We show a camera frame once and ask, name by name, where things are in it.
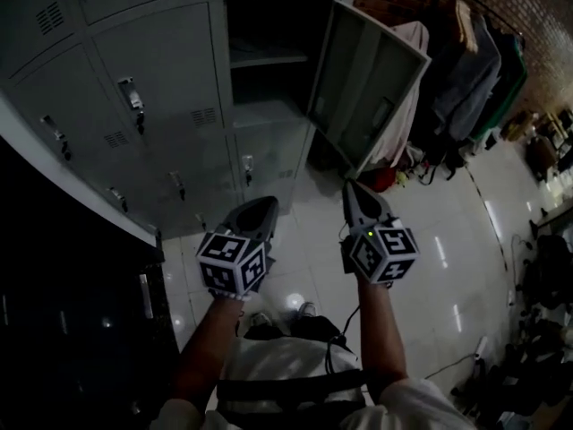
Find grey floor cable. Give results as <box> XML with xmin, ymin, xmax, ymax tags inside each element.
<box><xmin>423</xmin><ymin>351</ymin><xmax>478</xmax><ymax>381</ymax></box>

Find black chest strap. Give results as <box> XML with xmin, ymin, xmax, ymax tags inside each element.
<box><xmin>217</xmin><ymin>369</ymin><xmax>381</xmax><ymax>414</ymax></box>

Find green hanging garment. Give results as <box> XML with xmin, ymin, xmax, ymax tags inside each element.
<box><xmin>468</xmin><ymin>38</ymin><xmax>530</xmax><ymax>142</ymax></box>

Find person's white shirt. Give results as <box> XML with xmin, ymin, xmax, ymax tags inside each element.
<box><xmin>151</xmin><ymin>336</ymin><xmax>475</xmax><ymax>430</ymax></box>

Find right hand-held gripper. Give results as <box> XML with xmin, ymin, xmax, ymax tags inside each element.
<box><xmin>338</xmin><ymin>178</ymin><xmax>421</xmax><ymax>286</ymax></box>

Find black office chair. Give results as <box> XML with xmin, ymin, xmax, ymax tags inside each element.
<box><xmin>521</xmin><ymin>234</ymin><xmax>573</xmax><ymax>309</ymax></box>
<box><xmin>450</xmin><ymin>340</ymin><xmax>573</xmax><ymax>420</ymax></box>

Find grey hanging jacket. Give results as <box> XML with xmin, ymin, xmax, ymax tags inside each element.
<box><xmin>432</xmin><ymin>19</ymin><xmax>503</xmax><ymax>142</ymax></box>

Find black metal clothes rack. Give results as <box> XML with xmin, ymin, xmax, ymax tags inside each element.
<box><xmin>428</xmin><ymin>0</ymin><xmax>528</xmax><ymax>183</ymax></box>

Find person's left forearm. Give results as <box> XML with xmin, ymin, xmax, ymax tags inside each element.
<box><xmin>171</xmin><ymin>295</ymin><xmax>245</xmax><ymax>403</ymax></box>

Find black bag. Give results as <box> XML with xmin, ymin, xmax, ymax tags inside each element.
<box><xmin>417</xmin><ymin>140</ymin><xmax>467</xmax><ymax>186</ymax></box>

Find beige hanging cloth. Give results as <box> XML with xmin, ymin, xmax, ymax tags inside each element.
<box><xmin>455</xmin><ymin>0</ymin><xmax>479</xmax><ymax>54</ymax></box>

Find person's black trousers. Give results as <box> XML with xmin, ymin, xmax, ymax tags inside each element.
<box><xmin>243</xmin><ymin>314</ymin><xmax>346</xmax><ymax>343</ymax></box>

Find grey metal locker cabinet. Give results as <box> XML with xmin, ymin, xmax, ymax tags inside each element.
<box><xmin>0</xmin><ymin>0</ymin><xmax>433</xmax><ymax>242</ymax></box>

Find black hanging garment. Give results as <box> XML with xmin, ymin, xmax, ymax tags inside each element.
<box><xmin>420</xmin><ymin>15</ymin><xmax>454</xmax><ymax>152</ymax></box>

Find red bag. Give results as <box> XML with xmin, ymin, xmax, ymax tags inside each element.
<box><xmin>372</xmin><ymin>167</ymin><xmax>400</xmax><ymax>193</ymax></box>

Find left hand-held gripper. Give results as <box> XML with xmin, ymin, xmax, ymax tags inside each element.
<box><xmin>194</xmin><ymin>195</ymin><xmax>281</xmax><ymax>297</ymax></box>

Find person's right forearm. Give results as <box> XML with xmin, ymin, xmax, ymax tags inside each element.
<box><xmin>355</xmin><ymin>279</ymin><xmax>412</xmax><ymax>392</ymax></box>

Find dark glass door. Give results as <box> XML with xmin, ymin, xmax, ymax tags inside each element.
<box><xmin>0</xmin><ymin>134</ymin><xmax>181</xmax><ymax>430</ymax></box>

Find black backpack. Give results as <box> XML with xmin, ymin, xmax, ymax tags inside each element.
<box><xmin>525</xmin><ymin>135</ymin><xmax>561</xmax><ymax>182</ymax></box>

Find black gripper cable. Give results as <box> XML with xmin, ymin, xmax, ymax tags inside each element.
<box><xmin>323</xmin><ymin>305</ymin><xmax>362</xmax><ymax>376</ymax></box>

